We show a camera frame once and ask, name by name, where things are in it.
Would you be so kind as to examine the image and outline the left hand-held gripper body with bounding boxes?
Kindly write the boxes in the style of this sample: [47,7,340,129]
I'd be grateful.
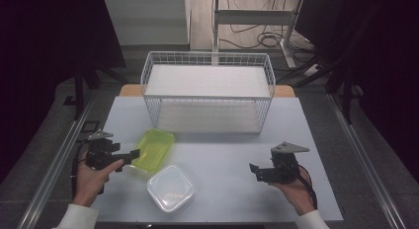
[86,129,115,172]

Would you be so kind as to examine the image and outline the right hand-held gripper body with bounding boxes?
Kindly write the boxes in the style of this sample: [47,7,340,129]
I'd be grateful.
[270,141,311,185]

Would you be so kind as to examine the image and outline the white lidded plastic container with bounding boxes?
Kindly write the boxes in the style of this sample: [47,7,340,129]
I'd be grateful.
[146,164,198,214]

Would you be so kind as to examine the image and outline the person's left hand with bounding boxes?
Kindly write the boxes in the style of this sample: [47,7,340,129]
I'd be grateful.
[72,150,126,208]

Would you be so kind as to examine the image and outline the person's right hand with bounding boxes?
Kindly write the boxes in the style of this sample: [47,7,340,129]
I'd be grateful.
[269,171,318,216]

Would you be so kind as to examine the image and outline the green translucent plastic container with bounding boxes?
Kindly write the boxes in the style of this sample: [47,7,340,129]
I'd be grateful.
[129,128,176,175]

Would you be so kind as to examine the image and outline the wooden board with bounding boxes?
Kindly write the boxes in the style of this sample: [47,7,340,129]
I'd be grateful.
[119,83,296,99]

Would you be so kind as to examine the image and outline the black metal stand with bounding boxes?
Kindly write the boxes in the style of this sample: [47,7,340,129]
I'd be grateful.
[63,55,130,122]
[276,5,380,125]

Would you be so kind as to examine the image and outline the white power strip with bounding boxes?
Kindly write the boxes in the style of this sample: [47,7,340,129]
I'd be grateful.
[301,62,323,79]

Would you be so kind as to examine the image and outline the white panel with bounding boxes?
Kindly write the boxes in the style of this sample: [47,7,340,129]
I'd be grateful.
[104,0,192,47]

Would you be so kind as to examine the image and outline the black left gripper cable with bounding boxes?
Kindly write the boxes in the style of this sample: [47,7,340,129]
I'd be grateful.
[70,139,91,197]

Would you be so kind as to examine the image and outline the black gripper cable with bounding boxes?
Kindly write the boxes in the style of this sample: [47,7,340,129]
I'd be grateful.
[70,139,91,197]
[290,162,319,211]

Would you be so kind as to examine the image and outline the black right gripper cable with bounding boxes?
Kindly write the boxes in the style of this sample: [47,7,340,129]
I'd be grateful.
[290,162,319,211]

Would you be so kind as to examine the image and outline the aluminium rail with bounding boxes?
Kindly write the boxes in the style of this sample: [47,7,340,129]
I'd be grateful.
[326,92,408,229]
[16,93,97,229]

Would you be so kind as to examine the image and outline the white wire rack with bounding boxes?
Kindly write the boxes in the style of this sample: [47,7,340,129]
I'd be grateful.
[139,50,277,136]

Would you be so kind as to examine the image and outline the black floor cables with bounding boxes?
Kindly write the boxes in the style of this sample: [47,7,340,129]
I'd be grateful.
[218,0,318,59]

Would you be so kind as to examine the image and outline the white metal desk frame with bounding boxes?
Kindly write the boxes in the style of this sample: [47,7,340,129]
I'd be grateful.
[210,0,304,69]

